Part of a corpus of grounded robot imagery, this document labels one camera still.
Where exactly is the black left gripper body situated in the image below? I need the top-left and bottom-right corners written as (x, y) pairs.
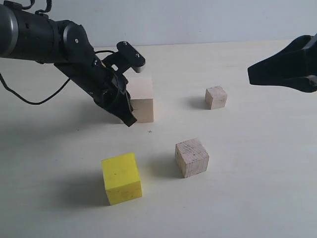
top-left (84, 59), bottom-right (128, 114)

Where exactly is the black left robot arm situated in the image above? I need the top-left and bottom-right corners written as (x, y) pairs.
top-left (0, 0), bottom-right (145, 126)

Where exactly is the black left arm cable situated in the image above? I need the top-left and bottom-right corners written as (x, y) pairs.
top-left (0, 51), bottom-right (117, 105)

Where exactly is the medium grainy wooden cube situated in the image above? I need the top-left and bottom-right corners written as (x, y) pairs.
top-left (175, 138), bottom-right (210, 178)

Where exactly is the small pale wooden cube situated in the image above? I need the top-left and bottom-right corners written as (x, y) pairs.
top-left (205, 86), bottom-right (227, 110)

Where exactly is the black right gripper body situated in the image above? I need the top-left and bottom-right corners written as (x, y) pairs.
top-left (303, 35), bottom-right (317, 92)

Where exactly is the yellow cube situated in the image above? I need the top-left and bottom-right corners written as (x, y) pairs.
top-left (102, 153), bottom-right (143, 205)

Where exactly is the large pale wooden cube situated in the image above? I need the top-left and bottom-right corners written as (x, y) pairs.
top-left (127, 77), bottom-right (154, 123)

